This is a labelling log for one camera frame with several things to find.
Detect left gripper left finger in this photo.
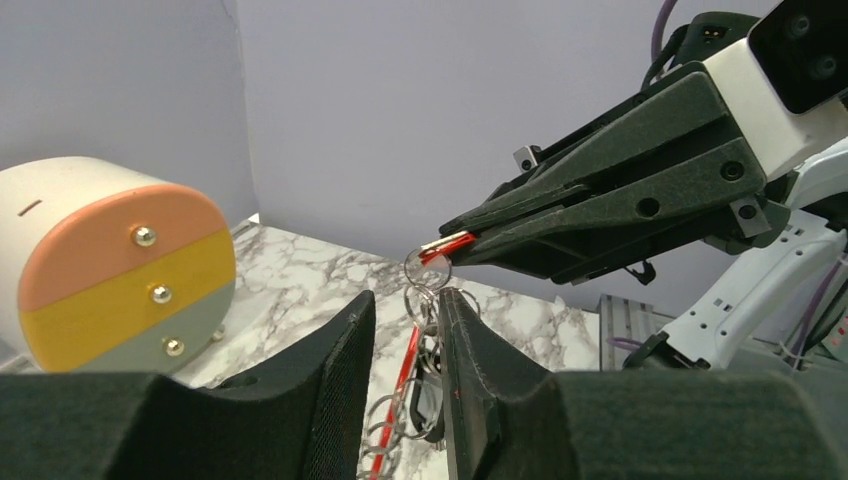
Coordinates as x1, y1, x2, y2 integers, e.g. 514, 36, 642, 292
1, 291, 376, 479

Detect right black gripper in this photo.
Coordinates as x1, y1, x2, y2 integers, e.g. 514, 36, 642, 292
439, 62, 795, 284

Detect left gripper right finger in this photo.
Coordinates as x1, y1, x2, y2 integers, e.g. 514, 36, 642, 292
438, 288, 847, 479

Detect black head silver key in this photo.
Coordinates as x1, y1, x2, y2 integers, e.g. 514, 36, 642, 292
408, 347, 444, 444

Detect red round key tag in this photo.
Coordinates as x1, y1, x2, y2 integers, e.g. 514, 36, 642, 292
359, 326, 421, 479

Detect silver spiral keyring holder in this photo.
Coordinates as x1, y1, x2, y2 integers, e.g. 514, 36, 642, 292
356, 284, 447, 479

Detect red oval key tag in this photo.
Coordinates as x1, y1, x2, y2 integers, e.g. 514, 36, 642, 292
417, 231, 477, 265

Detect large silver split ring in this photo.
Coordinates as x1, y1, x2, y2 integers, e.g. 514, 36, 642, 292
402, 246, 454, 293

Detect round tricolour drawer box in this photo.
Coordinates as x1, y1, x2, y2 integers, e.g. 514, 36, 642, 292
1, 156, 236, 373

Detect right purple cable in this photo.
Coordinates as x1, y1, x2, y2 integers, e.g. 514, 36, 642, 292
606, 0, 848, 352

